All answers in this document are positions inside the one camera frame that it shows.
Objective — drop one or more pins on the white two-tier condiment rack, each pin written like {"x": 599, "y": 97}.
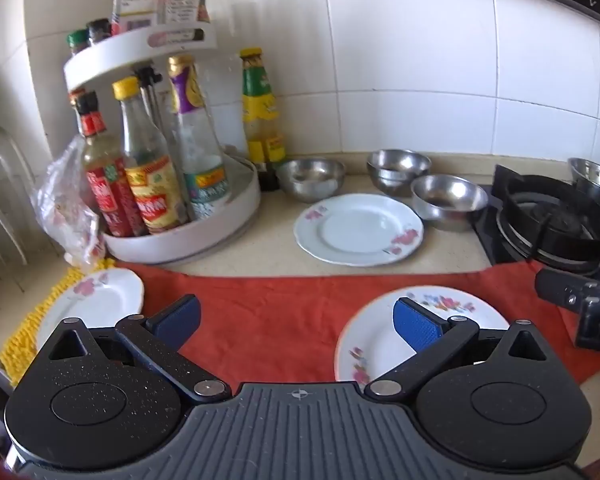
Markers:
{"x": 130, "y": 57}

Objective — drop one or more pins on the clear bottle purple neck label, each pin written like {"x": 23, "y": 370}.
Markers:
{"x": 200, "y": 160}

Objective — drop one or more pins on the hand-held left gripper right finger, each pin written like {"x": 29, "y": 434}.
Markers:
{"x": 416, "y": 322}

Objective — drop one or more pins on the black cap spice jar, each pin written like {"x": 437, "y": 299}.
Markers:
{"x": 99, "y": 30}

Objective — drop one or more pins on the yellow cap sauce bottle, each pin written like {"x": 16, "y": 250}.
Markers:
{"x": 152, "y": 185}

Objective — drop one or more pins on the green cap spice jar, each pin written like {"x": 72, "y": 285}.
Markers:
{"x": 78, "y": 41}

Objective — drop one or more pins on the green yellow label bottle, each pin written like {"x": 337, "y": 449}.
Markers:
{"x": 260, "y": 110}

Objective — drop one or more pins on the red cloth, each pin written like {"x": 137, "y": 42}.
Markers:
{"x": 280, "y": 320}

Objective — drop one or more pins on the clear plastic bag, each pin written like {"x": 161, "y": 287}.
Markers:
{"x": 65, "y": 200}

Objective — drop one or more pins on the white floral plate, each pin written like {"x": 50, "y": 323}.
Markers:
{"x": 357, "y": 227}
{"x": 375, "y": 330}
{"x": 97, "y": 305}

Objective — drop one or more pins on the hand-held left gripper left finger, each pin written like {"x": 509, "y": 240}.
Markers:
{"x": 176, "y": 321}

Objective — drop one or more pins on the yellow knobbly mat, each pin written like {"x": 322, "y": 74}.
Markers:
{"x": 27, "y": 330}

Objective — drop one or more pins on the red label sauce bottle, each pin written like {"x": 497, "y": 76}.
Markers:
{"x": 107, "y": 185}

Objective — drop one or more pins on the black gas stove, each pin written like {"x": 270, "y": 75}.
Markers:
{"x": 545, "y": 220}

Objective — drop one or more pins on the stainless steel bowl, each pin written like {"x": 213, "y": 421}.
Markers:
{"x": 597, "y": 180}
{"x": 310, "y": 177}
{"x": 449, "y": 200}
{"x": 399, "y": 167}

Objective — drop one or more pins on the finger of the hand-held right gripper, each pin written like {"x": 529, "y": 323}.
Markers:
{"x": 562, "y": 287}

